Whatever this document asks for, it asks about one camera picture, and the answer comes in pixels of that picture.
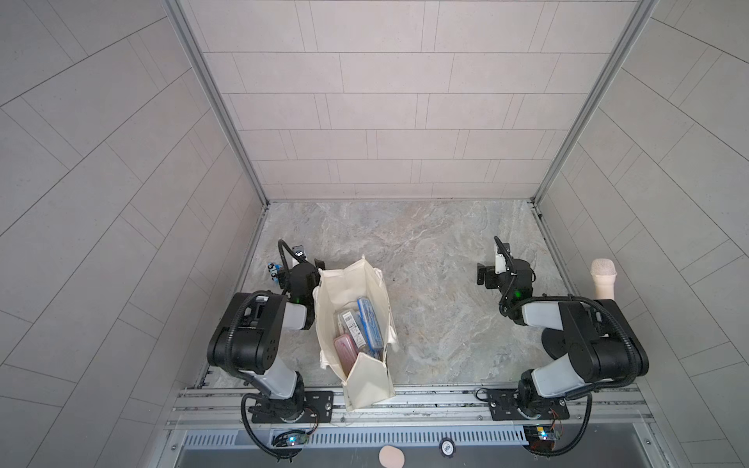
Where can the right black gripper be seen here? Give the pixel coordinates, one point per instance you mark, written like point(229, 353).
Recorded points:
point(489, 274)

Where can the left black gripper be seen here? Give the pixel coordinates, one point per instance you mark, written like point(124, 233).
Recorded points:
point(301, 280)

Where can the cream canvas tote bag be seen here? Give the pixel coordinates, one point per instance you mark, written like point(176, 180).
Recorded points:
point(369, 381)

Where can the pink plastic case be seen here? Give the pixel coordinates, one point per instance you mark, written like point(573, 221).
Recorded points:
point(347, 351)

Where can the blue plastic case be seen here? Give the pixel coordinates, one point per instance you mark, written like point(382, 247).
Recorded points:
point(371, 329)

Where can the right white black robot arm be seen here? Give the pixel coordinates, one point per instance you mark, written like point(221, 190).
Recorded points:
point(589, 340)

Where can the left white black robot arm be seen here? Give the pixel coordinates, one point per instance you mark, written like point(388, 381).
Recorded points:
point(247, 339)

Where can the small blue white toy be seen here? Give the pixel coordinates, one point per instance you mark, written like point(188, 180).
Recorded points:
point(274, 271)

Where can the beige microphone on stand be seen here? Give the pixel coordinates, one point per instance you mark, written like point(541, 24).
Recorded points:
point(603, 274)

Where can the left green circuit board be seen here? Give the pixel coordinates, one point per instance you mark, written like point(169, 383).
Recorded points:
point(291, 439)

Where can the green circuit board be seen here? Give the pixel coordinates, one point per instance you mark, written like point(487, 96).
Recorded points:
point(291, 439)
point(542, 438)

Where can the right green circuit board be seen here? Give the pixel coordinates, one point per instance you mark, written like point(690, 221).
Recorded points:
point(542, 438)

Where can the round black white button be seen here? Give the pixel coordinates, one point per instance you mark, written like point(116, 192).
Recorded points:
point(447, 447)

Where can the round beige disc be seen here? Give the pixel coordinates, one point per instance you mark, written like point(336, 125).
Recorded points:
point(391, 457)

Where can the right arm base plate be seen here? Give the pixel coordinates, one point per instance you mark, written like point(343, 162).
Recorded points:
point(512, 404)

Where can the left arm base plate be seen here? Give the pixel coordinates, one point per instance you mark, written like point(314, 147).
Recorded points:
point(310, 407)

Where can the aluminium rail frame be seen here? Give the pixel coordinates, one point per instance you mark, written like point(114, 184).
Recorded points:
point(417, 416)

